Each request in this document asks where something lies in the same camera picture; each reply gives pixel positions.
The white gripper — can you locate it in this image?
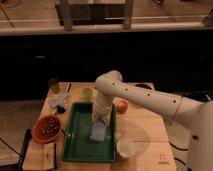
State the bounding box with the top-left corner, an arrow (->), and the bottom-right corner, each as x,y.
92,92 -> 113,127

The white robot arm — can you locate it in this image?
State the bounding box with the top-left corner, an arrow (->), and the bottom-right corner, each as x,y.
93,70 -> 213,171

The green plastic tray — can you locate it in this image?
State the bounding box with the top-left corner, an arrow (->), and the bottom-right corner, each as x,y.
61,102 -> 117,163

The orange fruit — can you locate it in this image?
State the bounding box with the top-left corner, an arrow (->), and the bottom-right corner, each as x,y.
116,100 -> 128,114

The green cup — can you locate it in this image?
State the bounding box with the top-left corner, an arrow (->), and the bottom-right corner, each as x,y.
80,88 -> 93,102

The white cup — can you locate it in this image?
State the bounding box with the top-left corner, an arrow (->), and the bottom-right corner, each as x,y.
117,137 -> 135,159

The small dark object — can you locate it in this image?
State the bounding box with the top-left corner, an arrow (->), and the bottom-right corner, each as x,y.
56,105 -> 66,114

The clear plastic bag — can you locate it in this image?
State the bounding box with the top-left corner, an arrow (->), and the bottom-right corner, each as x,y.
48,92 -> 69,108

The red bowl with food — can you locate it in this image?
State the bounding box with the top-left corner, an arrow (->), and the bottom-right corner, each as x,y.
32,115 -> 62,144

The brown glass jar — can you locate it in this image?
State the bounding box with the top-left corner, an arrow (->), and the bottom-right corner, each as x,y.
48,79 -> 60,94

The wooden block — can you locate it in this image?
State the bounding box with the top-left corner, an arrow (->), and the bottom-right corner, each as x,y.
43,143 -> 56,170

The black handle tool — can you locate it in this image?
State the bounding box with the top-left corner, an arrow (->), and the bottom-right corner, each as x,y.
17,129 -> 32,171

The wooden frame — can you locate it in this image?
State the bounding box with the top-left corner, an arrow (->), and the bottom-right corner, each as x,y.
55,0 -> 134,32

